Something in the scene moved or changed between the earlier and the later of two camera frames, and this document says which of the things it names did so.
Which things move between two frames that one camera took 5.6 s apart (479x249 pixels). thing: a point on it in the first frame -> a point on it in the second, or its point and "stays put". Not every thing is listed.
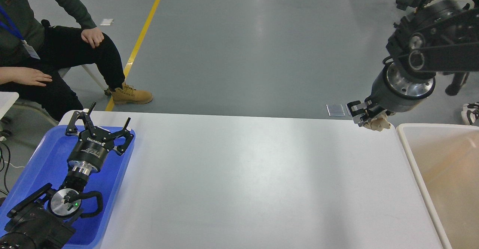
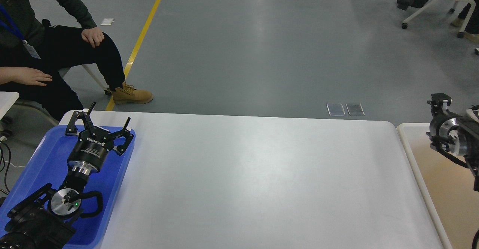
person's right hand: (23, 75) stays put
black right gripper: (386, 99) -> (444, 131)
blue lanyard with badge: (31, 51) stays put
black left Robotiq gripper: (88, 155) stays put
